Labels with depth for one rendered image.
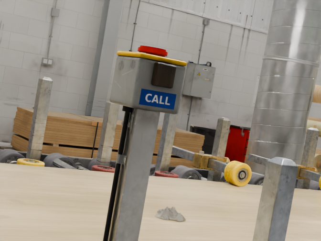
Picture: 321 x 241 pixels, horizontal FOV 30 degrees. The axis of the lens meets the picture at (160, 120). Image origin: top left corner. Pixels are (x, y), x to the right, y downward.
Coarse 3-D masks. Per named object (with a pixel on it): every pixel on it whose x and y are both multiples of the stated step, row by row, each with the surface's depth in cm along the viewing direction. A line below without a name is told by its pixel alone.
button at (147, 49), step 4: (140, 48) 78; (144, 48) 77; (148, 48) 77; (152, 48) 77; (156, 48) 77; (140, 52) 78; (144, 52) 78; (148, 52) 77; (152, 52) 77; (156, 52) 77; (160, 52) 77; (164, 52) 78; (164, 56) 79
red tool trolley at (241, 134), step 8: (232, 128) 944; (240, 128) 930; (248, 128) 954; (232, 136) 943; (240, 136) 930; (248, 136) 923; (232, 144) 941; (240, 144) 928; (232, 152) 939; (240, 152) 926; (232, 160) 938; (240, 160) 925
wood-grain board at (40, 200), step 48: (0, 192) 130; (48, 192) 138; (96, 192) 148; (192, 192) 173; (240, 192) 190; (0, 240) 95; (48, 240) 100; (96, 240) 105; (144, 240) 110; (192, 240) 117; (240, 240) 124; (288, 240) 132
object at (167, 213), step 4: (168, 208) 138; (172, 208) 135; (160, 212) 135; (164, 212) 132; (168, 212) 132; (172, 212) 134; (176, 212) 135; (156, 216) 132; (160, 216) 132; (164, 216) 131; (168, 216) 132; (172, 216) 133; (176, 216) 133; (180, 216) 132; (176, 220) 131; (180, 220) 131
